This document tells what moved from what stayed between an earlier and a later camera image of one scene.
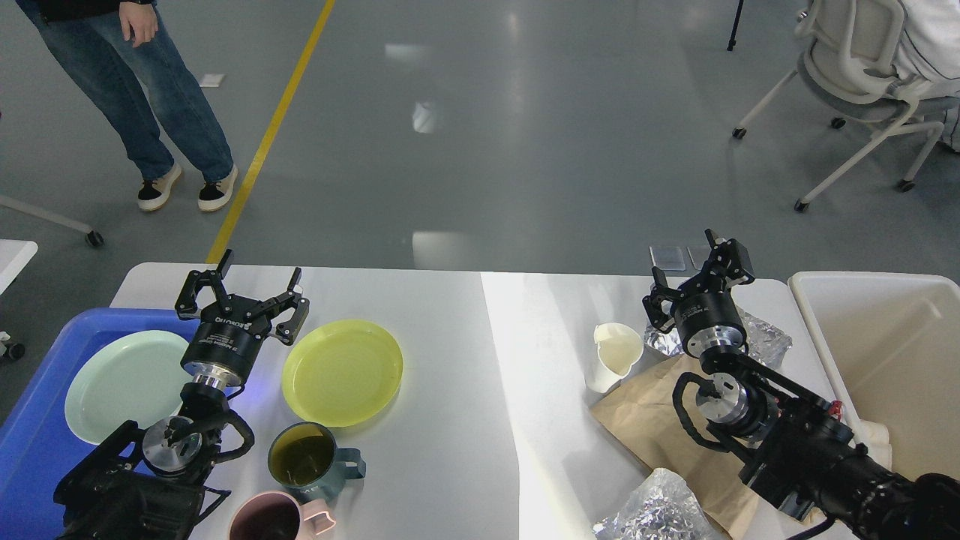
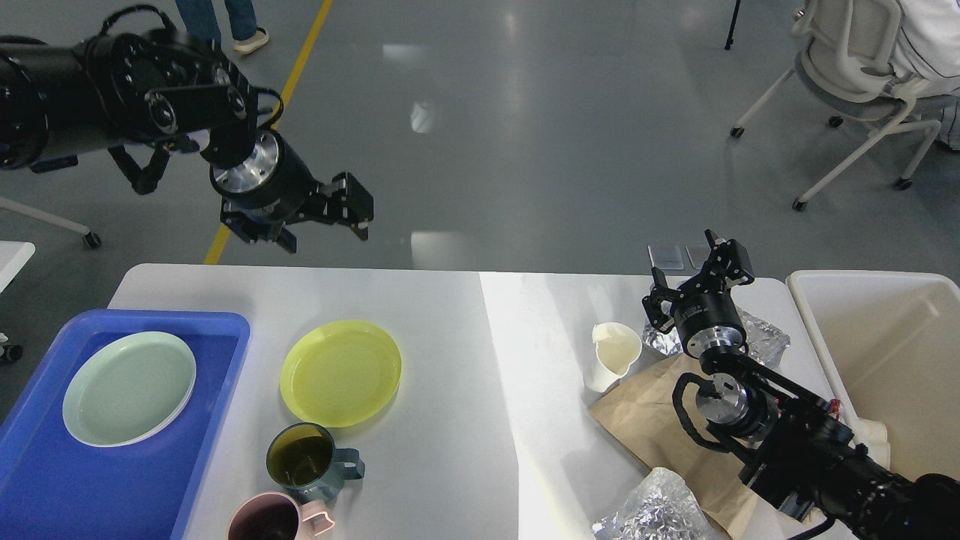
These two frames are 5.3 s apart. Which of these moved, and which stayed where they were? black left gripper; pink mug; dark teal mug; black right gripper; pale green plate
Moved: black left gripper
Stayed: black right gripper; pink mug; dark teal mug; pale green plate
